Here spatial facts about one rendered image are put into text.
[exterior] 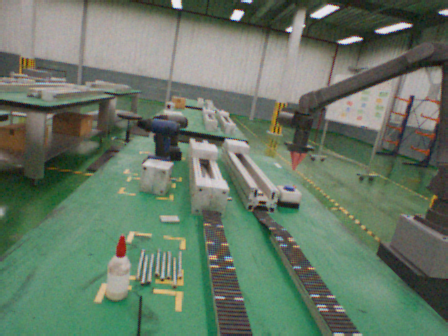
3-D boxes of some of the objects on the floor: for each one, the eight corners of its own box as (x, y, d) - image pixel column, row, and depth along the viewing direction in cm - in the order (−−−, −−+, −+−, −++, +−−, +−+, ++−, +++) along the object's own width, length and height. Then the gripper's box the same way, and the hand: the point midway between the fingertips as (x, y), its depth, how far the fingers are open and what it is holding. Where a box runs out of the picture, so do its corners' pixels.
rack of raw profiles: (373, 152, 1135) (391, 90, 1083) (395, 156, 1146) (414, 95, 1094) (440, 178, 817) (469, 93, 765) (469, 183, 829) (500, 100, 776)
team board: (307, 159, 719) (328, 71, 672) (323, 161, 741) (345, 75, 695) (358, 181, 589) (388, 74, 542) (376, 182, 611) (406, 79, 565)
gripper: (292, 128, 113) (282, 170, 117) (319, 133, 114) (309, 174, 118) (287, 126, 119) (278, 165, 123) (312, 130, 121) (302, 169, 125)
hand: (293, 168), depth 120 cm, fingers closed
